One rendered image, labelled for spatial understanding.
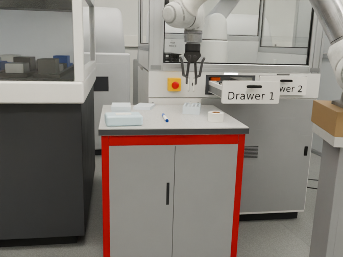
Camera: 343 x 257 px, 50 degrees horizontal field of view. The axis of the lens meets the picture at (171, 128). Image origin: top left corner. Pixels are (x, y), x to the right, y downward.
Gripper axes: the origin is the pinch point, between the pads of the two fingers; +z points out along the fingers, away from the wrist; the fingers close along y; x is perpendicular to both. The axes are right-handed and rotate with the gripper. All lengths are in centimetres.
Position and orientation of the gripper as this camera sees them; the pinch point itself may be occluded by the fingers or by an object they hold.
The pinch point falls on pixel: (191, 84)
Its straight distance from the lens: 186.9
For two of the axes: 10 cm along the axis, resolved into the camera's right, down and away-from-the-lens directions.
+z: -0.3, 9.7, 2.2
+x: -1.1, 2.2, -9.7
